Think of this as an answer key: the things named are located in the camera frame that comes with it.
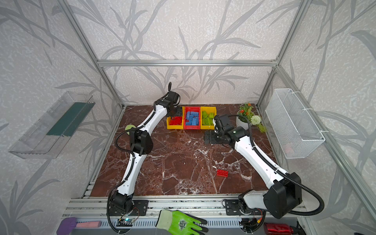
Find red lego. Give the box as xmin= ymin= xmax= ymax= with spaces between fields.
xmin=169 ymin=117 xmax=183 ymax=125
xmin=216 ymin=169 xmax=229 ymax=178

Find blue lego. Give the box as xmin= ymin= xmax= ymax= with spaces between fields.
xmin=185 ymin=111 xmax=199 ymax=126

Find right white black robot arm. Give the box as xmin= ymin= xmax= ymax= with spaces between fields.
xmin=204 ymin=115 xmax=325 ymax=219

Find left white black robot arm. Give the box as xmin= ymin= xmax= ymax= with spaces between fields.
xmin=106 ymin=91 xmax=182 ymax=216

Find right yellow bin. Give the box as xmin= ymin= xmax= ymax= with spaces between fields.
xmin=200 ymin=106 xmax=217 ymax=130

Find yellow bin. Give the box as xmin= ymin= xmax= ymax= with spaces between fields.
xmin=166 ymin=106 xmax=185 ymax=130
xmin=200 ymin=106 xmax=217 ymax=130

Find red middle bin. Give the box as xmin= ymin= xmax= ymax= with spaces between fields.
xmin=184 ymin=106 xmax=201 ymax=130

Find left yellow bin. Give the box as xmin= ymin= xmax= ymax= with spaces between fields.
xmin=166 ymin=106 xmax=185 ymax=130

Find white potted flower plant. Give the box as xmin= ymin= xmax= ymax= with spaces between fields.
xmin=236 ymin=103 xmax=266 ymax=133

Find green toy spade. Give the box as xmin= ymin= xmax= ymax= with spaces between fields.
xmin=124 ymin=124 xmax=136 ymax=135

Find green work glove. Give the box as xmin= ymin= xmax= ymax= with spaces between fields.
xmin=156 ymin=210 xmax=209 ymax=235

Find red metallic tool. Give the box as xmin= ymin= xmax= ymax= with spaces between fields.
xmin=263 ymin=222 xmax=306 ymax=235

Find green circuit board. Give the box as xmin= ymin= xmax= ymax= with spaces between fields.
xmin=117 ymin=218 xmax=136 ymax=227

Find purple pink brush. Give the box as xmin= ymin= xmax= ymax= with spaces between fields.
xmin=56 ymin=217 xmax=101 ymax=235

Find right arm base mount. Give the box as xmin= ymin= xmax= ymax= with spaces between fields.
xmin=222 ymin=199 xmax=264 ymax=217

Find white wire mesh basket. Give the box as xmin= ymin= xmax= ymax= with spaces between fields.
xmin=266 ymin=88 xmax=325 ymax=159

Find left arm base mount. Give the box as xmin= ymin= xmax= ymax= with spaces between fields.
xmin=107 ymin=192 xmax=149 ymax=216

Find clear plastic wall shelf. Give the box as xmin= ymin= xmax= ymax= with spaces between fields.
xmin=9 ymin=92 xmax=95 ymax=160

